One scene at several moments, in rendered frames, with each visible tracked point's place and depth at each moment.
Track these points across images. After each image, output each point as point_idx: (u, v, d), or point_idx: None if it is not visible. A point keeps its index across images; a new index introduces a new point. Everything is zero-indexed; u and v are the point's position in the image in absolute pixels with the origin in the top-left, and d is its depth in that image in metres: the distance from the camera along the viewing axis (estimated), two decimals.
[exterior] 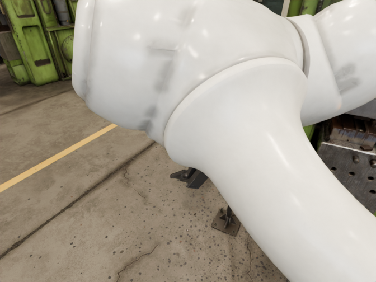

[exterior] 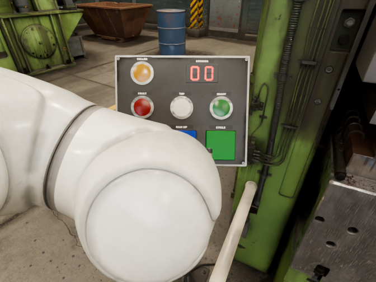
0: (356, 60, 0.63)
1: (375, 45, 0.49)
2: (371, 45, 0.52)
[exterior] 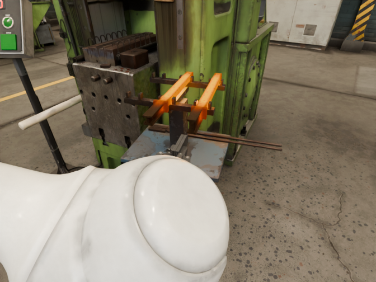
0: None
1: None
2: None
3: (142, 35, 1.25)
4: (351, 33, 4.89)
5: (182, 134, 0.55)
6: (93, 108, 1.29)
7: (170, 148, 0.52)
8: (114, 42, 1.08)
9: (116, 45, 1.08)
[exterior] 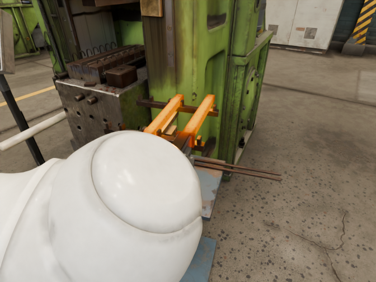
0: None
1: None
2: None
3: (131, 49, 1.16)
4: (352, 37, 4.80)
5: (178, 134, 0.56)
6: (79, 127, 1.20)
7: None
8: (99, 59, 0.99)
9: (101, 62, 1.00)
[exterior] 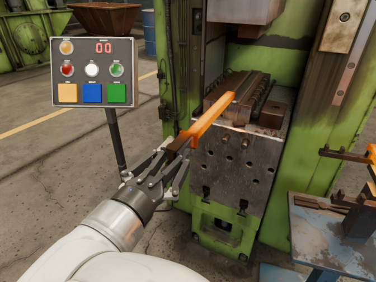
0: None
1: None
2: None
3: (264, 80, 1.05)
4: None
5: (181, 133, 0.56)
6: (202, 165, 1.08)
7: (166, 146, 0.53)
8: (253, 97, 0.88)
9: (255, 100, 0.88)
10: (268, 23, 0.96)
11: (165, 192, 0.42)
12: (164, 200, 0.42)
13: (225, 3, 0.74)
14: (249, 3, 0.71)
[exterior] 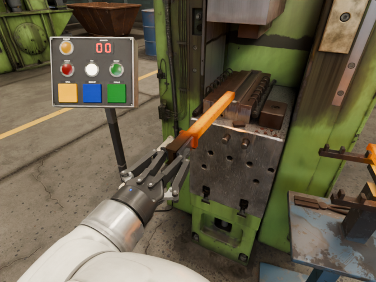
0: None
1: None
2: None
3: (264, 80, 1.05)
4: None
5: (181, 133, 0.56)
6: (202, 165, 1.08)
7: (166, 146, 0.53)
8: (253, 97, 0.88)
9: (256, 100, 0.88)
10: (268, 23, 0.96)
11: (165, 192, 0.42)
12: (164, 200, 0.42)
13: (225, 3, 0.74)
14: (249, 3, 0.71)
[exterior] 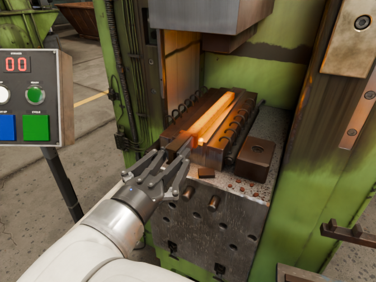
0: None
1: None
2: None
3: (247, 104, 0.78)
4: None
5: (181, 133, 0.56)
6: (164, 217, 0.81)
7: (166, 146, 0.53)
8: (226, 137, 0.61)
9: (230, 141, 0.61)
10: (249, 29, 0.69)
11: (165, 192, 0.42)
12: (164, 200, 0.42)
13: (173, 0, 0.47)
14: (208, 0, 0.44)
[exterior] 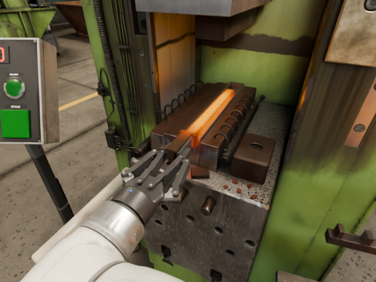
0: None
1: None
2: None
3: (245, 99, 0.73)
4: None
5: None
6: (156, 220, 0.76)
7: (166, 146, 0.53)
8: (221, 133, 0.56)
9: (225, 138, 0.56)
10: (247, 17, 0.64)
11: (166, 193, 0.42)
12: (164, 200, 0.42)
13: None
14: None
